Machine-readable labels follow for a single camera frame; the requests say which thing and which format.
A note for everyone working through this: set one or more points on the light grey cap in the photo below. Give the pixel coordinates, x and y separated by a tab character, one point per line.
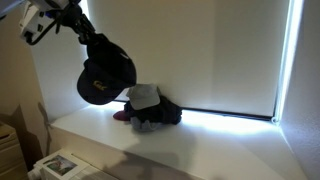
144	96

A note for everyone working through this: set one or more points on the maroon cap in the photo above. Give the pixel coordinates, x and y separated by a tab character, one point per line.
120	116

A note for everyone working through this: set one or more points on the dark navy cap pile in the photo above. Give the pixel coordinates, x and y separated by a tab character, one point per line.
160	113

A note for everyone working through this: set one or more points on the grey crumpled cap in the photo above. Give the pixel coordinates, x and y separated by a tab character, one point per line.
144	126

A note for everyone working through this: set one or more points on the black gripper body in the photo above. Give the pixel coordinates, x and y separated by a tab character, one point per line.
70	15

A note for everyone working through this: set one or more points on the white box with picture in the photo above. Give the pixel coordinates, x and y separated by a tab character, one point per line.
60	165

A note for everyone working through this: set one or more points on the tan drawer cabinet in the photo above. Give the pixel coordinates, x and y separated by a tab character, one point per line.
10	153

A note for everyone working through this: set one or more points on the black cap with yellow logo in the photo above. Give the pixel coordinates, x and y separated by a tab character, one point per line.
106	71

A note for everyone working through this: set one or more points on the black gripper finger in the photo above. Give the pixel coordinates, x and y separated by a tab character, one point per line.
87	31

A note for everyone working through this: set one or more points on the white roller blind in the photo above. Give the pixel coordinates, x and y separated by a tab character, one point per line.
206	53

